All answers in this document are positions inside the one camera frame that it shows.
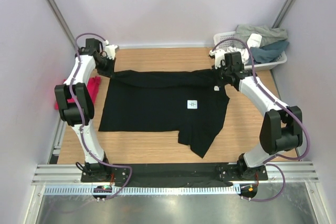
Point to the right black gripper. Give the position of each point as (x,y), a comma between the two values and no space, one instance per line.
(223,66)

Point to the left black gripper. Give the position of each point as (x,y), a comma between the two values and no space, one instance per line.
(111,70)

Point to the black t shirt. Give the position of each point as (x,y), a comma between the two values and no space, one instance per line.
(191,103)

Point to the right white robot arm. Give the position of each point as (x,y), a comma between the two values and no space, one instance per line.
(281,129)

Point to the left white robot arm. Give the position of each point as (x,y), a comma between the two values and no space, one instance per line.
(76,107)

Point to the folded pink t shirt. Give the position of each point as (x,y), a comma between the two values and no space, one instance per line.
(92,87)

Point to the white laundry basket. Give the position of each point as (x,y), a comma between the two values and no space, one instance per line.
(228,46)

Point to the teal blue t shirt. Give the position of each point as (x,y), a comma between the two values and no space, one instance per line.
(269,53)

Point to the grey t shirt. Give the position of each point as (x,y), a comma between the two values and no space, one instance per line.
(268,35)

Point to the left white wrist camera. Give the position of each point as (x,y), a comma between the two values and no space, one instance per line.
(110,49)

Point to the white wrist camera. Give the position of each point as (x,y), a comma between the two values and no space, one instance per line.
(218,55)
(110,49)

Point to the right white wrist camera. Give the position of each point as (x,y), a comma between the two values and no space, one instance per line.
(218,55)

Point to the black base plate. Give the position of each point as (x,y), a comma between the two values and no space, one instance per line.
(171,175)

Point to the aluminium frame rail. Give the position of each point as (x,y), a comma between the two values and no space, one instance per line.
(292,171)

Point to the slotted cable duct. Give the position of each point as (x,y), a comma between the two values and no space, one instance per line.
(129,191)

